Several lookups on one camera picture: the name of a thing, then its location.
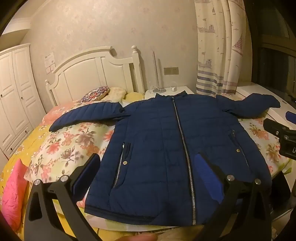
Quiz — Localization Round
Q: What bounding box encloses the navy blue puffer jacket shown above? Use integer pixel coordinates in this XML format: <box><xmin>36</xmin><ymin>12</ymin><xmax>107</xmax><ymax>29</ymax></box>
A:
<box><xmin>50</xmin><ymin>92</ymin><xmax>272</xmax><ymax>226</ymax></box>

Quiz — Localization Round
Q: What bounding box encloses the white window bench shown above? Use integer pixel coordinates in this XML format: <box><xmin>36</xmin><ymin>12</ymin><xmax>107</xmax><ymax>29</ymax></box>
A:
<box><xmin>235</xmin><ymin>82</ymin><xmax>295</xmax><ymax>130</ymax></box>

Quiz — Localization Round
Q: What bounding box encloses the floral bed quilt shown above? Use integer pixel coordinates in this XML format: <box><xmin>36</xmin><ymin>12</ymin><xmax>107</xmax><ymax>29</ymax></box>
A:
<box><xmin>24</xmin><ymin>102</ymin><xmax>292</xmax><ymax>183</ymax></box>

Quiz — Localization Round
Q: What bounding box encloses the yellow bed sheet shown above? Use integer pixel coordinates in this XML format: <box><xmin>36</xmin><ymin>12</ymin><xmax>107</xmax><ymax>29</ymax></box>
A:
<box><xmin>1</xmin><ymin>124</ymin><xmax>50</xmax><ymax>240</ymax></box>

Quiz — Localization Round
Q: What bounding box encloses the white wardrobe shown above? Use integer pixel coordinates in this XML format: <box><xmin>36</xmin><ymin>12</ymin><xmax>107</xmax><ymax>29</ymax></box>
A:
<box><xmin>0</xmin><ymin>43</ymin><xmax>46</xmax><ymax>158</ymax></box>

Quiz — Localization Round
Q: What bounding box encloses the patterned round pillow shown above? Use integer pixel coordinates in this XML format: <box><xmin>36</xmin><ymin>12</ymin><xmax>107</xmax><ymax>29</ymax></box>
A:
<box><xmin>80</xmin><ymin>86</ymin><xmax>110</xmax><ymax>102</ymax></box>

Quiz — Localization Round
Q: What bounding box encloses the printed striped curtain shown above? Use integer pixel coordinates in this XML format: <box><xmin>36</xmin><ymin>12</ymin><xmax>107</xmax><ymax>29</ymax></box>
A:
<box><xmin>194</xmin><ymin>0</ymin><xmax>246</xmax><ymax>96</ymax></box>

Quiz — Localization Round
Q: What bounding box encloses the beige pillow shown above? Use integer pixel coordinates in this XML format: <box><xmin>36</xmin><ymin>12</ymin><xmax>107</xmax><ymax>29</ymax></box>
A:
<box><xmin>101</xmin><ymin>87</ymin><xmax>126</xmax><ymax>102</ymax></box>

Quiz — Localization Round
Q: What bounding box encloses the white wooden headboard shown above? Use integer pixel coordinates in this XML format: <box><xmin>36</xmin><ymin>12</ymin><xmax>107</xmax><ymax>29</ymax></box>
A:
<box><xmin>45</xmin><ymin>45</ymin><xmax>145</xmax><ymax>107</ymax></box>

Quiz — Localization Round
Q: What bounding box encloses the white desk lamp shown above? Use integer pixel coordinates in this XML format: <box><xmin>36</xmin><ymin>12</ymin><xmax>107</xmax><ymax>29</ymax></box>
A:
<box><xmin>152</xmin><ymin>51</ymin><xmax>166</xmax><ymax>94</ymax></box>

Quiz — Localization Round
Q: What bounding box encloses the yellow pillow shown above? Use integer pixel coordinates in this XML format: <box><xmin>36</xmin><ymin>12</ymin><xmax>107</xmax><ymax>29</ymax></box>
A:
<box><xmin>124</xmin><ymin>92</ymin><xmax>144</xmax><ymax>102</ymax></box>

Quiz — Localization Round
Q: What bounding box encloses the white nightstand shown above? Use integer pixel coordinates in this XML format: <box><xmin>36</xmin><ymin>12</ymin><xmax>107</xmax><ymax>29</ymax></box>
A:
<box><xmin>144</xmin><ymin>86</ymin><xmax>194</xmax><ymax>100</ymax></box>

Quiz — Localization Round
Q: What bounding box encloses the white charger with cable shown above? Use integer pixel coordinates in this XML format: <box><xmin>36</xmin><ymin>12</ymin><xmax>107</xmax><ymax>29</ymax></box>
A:
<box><xmin>169</xmin><ymin>81</ymin><xmax>178</xmax><ymax>92</ymax></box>

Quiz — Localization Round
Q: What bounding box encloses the wall socket panel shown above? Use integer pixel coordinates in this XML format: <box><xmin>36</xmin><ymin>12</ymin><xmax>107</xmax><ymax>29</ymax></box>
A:
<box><xmin>164</xmin><ymin>67</ymin><xmax>179</xmax><ymax>75</ymax></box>

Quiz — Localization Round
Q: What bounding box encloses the wall switch with paper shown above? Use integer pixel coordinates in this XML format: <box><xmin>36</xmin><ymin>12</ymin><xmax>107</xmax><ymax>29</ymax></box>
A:
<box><xmin>44</xmin><ymin>52</ymin><xmax>56</xmax><ymax>74</ymax></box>

